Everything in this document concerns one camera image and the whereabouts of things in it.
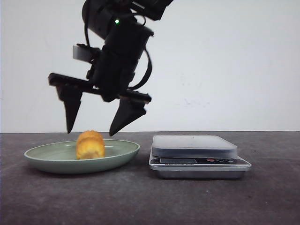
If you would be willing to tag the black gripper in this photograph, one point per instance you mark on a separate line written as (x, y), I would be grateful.
(109, 77)

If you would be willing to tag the yellow corn cob piece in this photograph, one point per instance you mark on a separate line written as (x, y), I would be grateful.
(90, 144)

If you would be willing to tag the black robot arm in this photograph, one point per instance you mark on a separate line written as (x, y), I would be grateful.
(115, 21)

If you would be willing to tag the green shallow plate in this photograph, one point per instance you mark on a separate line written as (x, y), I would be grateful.
(67, 158)

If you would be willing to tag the silver digital kitchen scale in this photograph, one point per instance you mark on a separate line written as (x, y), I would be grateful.
(196, 157)

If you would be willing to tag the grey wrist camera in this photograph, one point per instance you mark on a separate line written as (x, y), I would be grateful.
(85, 53)

